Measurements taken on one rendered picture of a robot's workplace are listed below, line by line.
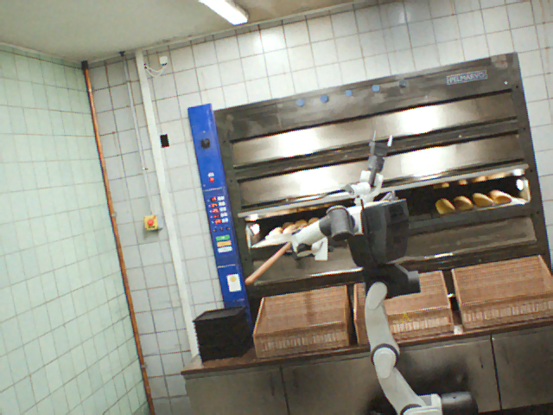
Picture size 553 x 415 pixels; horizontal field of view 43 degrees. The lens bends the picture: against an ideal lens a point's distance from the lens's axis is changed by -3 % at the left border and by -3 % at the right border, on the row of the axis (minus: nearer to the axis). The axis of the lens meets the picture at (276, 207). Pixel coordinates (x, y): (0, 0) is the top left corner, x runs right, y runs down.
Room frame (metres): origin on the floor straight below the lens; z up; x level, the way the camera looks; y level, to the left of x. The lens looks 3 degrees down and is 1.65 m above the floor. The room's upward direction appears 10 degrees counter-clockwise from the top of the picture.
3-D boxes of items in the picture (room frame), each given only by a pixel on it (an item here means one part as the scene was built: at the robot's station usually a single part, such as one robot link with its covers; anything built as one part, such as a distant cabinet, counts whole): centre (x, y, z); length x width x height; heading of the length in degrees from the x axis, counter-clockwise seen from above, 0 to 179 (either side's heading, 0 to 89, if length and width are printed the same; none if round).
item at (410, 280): (3.60, -0.51, 1.00); 0.28 x 0.13 x 0.18; 79
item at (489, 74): (4.50, -0.67, 1.99); 1.80 x 0.08 x 0.21; 79
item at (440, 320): (4.20, -0.63, 0.72); 0.56 x 0.49 x 0.28; 80
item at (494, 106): (4.47, -0.66, 1.80); 1.79 x 0.11 x 0.19; 79
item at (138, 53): (4.72, 0.71, 1.45); 0.05 x 0.02 x 2.30; 79
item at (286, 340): (4.31, -0.04, 0.72); 0.56 x 0.49 x 0.28; 81
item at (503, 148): (4.47, -0.66, 1.54); 1.79 x 0.11 x 0.19; 79
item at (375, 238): (3.59, -0.47, 1.26); 0.34 x 0.30 x 0.36; 134
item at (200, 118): (5.58, 0.20, 1.07); 1.93 x 0.16 x 2.15; 169
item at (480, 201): (4.79, -1.31, 1.21); 0.61 x 0.48 x 0.06; 169
